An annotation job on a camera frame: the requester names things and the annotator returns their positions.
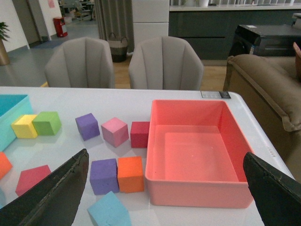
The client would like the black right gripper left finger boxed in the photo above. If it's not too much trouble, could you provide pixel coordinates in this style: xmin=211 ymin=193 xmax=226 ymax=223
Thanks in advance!
xmin=0 ymin=149 xmax=89 ymax=226

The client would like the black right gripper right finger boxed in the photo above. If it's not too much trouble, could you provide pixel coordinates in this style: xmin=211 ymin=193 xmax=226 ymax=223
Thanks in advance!
xmin=243 ymin=152 xmax=301 ymax=226

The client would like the light blue foam block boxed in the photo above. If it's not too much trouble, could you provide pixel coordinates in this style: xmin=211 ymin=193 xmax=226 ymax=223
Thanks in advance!
xmin=0 ymin=188 xmax=6 ymax=208
xmin=87 ymin=192 xmax=132 ymax=226

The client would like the red foam block near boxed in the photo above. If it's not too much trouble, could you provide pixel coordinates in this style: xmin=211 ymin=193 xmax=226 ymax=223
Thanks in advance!
xmin=15 ymin=165 xmax=51 ymax=197

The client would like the purple foam block near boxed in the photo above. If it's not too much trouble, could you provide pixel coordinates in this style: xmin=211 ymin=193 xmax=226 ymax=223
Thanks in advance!
xmin=89 ymin=159 xmax=119 ymax=195

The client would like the purple foam block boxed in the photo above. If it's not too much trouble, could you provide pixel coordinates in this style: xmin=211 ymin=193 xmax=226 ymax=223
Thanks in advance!
xmin=75 ymin=113 xmax=100 ymax=141
xmin=89 ymin=159 xmax=119 ymax=195

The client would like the orange foam block left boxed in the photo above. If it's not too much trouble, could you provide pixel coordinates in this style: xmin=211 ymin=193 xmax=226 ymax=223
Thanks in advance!
xmin=0 ymin=152 xmax=13 ymax=179

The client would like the orange foam block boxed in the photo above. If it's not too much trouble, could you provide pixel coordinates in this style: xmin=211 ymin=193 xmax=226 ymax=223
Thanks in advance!
xmin=0 ymin=152 xmax=13 ymax=179
xmin=117 ymin=156 xmax=144 ymax=193

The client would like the green foam block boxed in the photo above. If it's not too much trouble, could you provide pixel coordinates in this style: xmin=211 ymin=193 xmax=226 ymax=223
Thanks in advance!
xmin=32 ymin=111 xmax=62 ymax=136

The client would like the orange foam block right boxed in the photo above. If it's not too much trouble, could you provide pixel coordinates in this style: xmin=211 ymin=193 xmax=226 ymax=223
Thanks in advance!
xmin=117 ymin=156 xmax=144 ymax=193

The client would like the yellow foam block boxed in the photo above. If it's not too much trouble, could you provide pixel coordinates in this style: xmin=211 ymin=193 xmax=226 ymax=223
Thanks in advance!
xmin=11 ymin=114 xmax=38 ymax=138

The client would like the purple foam block far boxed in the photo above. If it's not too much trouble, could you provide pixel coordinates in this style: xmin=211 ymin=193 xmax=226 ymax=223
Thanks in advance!
xmin=75 ymin=113 xmax=100 ymax=141

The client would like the pink foam block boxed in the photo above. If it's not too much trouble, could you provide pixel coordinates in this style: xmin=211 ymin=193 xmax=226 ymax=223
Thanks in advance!
xmin=101 ymin=117 xmax=129 ymax=147

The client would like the pink plastic bin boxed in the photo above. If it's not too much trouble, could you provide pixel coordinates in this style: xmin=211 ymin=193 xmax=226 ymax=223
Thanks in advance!
xmin=145 ymin=100 xmax=253 ymax=209

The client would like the teal plastic bin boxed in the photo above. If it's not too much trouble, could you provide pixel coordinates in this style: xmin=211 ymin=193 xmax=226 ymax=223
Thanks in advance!
xmin=0 ymin=94 xmax=33 ymax=152

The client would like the dark red foam block far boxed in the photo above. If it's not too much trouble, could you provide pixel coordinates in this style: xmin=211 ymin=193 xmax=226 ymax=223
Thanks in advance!
xmin=130 ymin=121 xmax=150 ymax=148

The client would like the brown sofa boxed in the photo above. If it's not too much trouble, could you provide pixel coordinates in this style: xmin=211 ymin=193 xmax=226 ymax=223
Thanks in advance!
xmin=222 ymin=54 xmax=301 ymax=165

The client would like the table label sticker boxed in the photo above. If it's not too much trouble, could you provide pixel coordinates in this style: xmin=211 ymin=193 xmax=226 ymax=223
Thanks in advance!
xmin=201 ymin=91 xmax=231 ymax=99

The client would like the left grey chair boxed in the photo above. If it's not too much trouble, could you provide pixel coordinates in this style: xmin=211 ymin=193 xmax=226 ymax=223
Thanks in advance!
xmin=45 ymin=37 xmax=115 ymax=89

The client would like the grey chair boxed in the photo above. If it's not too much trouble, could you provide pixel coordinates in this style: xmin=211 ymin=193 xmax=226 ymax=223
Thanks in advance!
xmin=45 ymin=37 xmax=115 ymax=89
xmin=128 ymin=36 xmax=204 ymax=90

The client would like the potted plant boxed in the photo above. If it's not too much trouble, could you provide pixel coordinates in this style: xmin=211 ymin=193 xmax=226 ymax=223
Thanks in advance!
xmin=0 ymin=22 xmax=10 ymax=66

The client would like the black appliance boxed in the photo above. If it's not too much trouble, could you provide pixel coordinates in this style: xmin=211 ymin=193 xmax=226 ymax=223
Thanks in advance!
xmin=229 ymin=24 xmax=301 ymax=57

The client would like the woven basket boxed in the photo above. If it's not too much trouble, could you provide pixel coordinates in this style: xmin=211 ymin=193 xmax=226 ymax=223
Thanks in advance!
xmin=108 ymin=32 xmax=128 ymax=63

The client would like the right grey chair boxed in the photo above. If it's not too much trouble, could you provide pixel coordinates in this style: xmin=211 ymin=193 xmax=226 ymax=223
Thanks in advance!
xmin=128 ymin=36 xmax=204 ymax=90

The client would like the red fire cabinet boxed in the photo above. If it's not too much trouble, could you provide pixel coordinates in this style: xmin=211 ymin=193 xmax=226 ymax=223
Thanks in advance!
xmin=53 ymin=17 xmax=68 ymax=38

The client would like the dark grey counter cabinet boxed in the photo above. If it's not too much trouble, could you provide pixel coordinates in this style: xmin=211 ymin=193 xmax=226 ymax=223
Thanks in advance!
xmin=168 ymin=3 xmax=301 ymax=61

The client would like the grey curtain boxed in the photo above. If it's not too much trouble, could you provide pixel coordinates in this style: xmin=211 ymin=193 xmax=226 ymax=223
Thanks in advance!
xmin=94 ymin=0 xmax=134 ymax=49

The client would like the white pillar cabinet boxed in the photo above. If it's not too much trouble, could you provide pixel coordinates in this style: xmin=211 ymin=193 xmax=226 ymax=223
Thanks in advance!
xmin=132 ymin=0 xmax=169 ymax=46

